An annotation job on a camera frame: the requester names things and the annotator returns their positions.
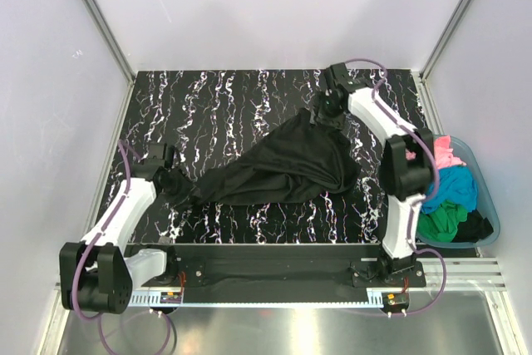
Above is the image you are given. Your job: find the black t shirt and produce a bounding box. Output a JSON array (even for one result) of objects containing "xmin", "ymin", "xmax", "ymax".
[
  {"xmin": 194, "ymin": 108, "xmax": 361, "ymax": 206},
  {"xmin": 452, "ymin": 210, "xmax": 494, "ymax": 243}
]

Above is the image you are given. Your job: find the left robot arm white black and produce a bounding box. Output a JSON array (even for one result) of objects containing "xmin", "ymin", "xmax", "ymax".
[{"xmin": 59, "ymin": 143, "xmax": 192, "ymax": 321}]

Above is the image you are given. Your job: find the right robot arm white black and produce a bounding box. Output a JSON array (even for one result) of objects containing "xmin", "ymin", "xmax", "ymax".
[{"xmin": 310, "ymin": 63, "xmax": 439, "ymax": 284}]

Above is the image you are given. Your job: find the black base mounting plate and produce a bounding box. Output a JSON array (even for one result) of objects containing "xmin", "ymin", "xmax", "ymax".
[{"xmin": 126, "ymin": 244, "xmax": 426, "ymax": 298}]

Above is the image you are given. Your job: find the pink t shirt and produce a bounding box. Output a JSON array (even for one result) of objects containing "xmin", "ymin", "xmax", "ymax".
[{"xmin": 405, "ymin": 136, "xmax": 466, "ymax": 170}]

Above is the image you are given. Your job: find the blue t shirt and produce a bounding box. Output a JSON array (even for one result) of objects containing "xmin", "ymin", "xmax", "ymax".
[{"xmin": 421, "ymin": 165, "xmax": 478, "ymax": 214}]

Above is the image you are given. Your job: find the green t shirt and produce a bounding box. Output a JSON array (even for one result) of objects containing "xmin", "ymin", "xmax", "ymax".
[{"xmin": 416, "ymin": 200, "xmax": 469, "ymax": 243}]

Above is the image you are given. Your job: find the teal plastic laundry basket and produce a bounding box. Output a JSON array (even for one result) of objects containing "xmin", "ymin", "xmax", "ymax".
[{"xmin": 416, "ymin": 136, "xmax": 500, "ymax": 249}]

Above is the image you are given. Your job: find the black t shirt in basket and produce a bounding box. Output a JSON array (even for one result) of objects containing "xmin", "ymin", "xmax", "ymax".
[{"xmin": 452, "ymin": 210, "xmax": 494, "ymax": 243}]

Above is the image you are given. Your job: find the right aluminium frame post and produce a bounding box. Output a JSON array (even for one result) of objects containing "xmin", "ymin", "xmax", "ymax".
[{"xmin": 419, "ymin": 0, "xmax": 500, "ymax": 84}]

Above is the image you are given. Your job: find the aluminium frame post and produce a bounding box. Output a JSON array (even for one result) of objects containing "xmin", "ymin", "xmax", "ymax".
[
  {"xmin": 419, "ymin": 0, "xmax": 500, "ymax": 84},
  {"xmin": 82, "ymin": 0, "xmax": 136, "ymax": 84}
]

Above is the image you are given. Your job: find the white slotted cable duct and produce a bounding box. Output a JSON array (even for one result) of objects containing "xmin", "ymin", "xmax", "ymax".
[{"xmin": 128, "ymin": 290, "xmax": 383, "ymax": 308}]

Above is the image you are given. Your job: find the left aluminium frame post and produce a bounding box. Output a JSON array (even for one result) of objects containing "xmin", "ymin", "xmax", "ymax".
[{"xmin": 82, "ymin": 0, "xmax": 136, "ymax": 84}]

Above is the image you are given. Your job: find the aluminium rail profile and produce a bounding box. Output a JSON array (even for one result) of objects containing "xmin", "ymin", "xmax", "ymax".
[{"xmin": 421, "ymin": 258, "xmax": 506, "ymax": 291}]

